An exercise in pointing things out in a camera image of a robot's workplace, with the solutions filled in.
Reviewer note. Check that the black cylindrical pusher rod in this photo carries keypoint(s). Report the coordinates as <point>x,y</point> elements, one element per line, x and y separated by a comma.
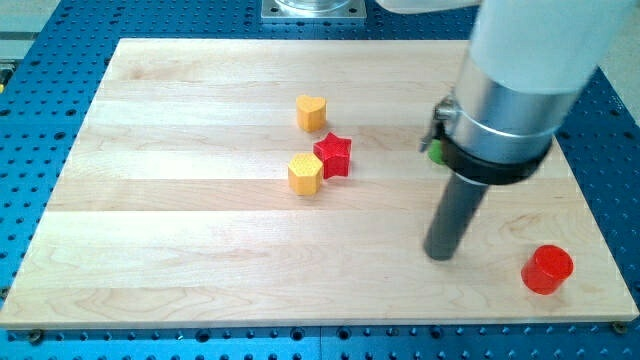
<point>458,204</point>

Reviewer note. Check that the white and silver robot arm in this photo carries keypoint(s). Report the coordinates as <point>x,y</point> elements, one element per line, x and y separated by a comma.
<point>526,63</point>

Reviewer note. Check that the red cylinder block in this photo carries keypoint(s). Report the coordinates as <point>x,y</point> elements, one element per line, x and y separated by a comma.
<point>547,269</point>

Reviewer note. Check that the blue perforated metal table plate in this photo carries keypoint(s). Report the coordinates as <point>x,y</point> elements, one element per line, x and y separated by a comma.
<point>52,88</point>

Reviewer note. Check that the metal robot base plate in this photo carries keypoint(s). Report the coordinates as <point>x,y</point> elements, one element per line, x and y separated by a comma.
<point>308,10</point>

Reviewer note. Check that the red star block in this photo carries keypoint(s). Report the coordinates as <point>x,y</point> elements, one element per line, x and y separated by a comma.
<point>335,154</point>

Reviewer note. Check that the wooden board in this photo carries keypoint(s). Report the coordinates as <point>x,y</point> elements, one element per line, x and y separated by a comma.
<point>174,207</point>

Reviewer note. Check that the yellow heart block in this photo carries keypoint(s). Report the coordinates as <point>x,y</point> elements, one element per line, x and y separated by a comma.
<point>311,112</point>

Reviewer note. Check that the yellow hexagon block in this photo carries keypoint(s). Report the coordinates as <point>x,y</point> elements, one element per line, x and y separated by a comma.
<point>305,173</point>

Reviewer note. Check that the green block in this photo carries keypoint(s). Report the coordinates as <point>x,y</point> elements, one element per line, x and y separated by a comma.
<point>434,152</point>

